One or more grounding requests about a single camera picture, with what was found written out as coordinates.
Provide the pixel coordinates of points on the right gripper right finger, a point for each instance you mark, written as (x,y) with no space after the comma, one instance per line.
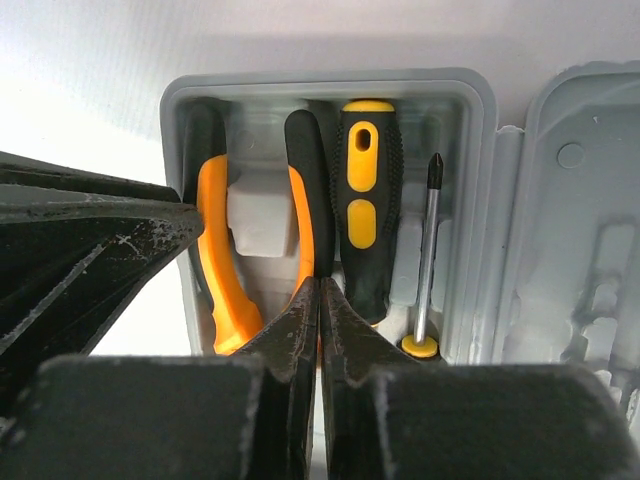
(388,416)

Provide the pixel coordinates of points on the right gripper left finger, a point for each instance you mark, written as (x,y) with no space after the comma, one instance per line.
(248,415)

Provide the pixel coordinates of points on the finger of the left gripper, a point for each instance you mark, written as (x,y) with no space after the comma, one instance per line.
(76,248)

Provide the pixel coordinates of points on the black yellow screwdriver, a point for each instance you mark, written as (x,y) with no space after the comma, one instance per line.
(419,344)
(366,178)

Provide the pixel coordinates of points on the orange handled pliers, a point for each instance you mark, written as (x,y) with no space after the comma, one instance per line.
(258,215)

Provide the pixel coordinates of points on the grey plastic tool case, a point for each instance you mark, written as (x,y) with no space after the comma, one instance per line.
(538,243)

